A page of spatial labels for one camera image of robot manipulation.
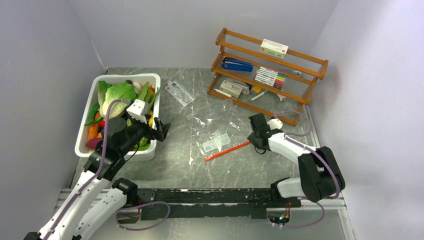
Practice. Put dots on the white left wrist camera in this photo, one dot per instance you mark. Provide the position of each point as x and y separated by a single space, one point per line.
138 110

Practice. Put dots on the green white cabbage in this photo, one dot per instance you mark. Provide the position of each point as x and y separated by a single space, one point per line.
108 92

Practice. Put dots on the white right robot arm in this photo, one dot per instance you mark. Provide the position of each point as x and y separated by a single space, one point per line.
319 174

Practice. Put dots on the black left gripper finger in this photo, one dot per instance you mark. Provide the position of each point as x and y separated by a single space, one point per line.
162 127
158 135

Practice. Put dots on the purple sweet potato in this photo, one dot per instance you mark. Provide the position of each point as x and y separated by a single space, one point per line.
93 143

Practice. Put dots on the orange carrot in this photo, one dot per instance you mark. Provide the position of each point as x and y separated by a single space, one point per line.
94 128

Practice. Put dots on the wooden desk shelf rack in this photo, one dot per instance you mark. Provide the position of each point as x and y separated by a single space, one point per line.
291 75

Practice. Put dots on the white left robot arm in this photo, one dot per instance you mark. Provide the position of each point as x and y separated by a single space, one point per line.
78 217

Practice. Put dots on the green capped marker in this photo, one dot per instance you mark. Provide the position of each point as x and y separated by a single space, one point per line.
259 95

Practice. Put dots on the white correction tape dispenser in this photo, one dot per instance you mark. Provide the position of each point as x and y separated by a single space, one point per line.
245 88

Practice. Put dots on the white green box top shelf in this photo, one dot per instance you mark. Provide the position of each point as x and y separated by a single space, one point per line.
273 49

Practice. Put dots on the yellow sticky note block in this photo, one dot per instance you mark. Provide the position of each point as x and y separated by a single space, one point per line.
255 90

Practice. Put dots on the clear zip top bag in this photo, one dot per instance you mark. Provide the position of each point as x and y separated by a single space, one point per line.
218 130

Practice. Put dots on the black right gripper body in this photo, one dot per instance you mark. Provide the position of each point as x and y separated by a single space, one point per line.
252 138

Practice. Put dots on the white marker pen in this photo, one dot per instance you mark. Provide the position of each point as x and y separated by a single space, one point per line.
223 93

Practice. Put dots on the packaged protractor ruler set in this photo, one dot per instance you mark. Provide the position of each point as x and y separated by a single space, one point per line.
179 93

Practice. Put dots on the white green box lower shelf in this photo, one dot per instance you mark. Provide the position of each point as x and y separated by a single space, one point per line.
231 89

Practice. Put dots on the green romaine lettuce leaf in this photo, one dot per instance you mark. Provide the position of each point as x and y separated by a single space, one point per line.
148 95

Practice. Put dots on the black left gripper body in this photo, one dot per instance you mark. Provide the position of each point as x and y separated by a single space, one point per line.
137 131

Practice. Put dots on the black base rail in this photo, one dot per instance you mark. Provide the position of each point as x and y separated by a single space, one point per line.
147 204

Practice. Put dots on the white green box shelf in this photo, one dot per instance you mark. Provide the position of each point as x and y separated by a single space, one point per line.
273 49
231 89

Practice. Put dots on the coloured marker set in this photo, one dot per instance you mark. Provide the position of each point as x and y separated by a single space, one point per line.
270 77

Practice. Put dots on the green chili pepper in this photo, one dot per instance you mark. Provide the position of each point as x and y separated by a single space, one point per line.
92 114

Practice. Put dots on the blue stapler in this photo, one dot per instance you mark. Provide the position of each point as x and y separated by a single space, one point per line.
233 64

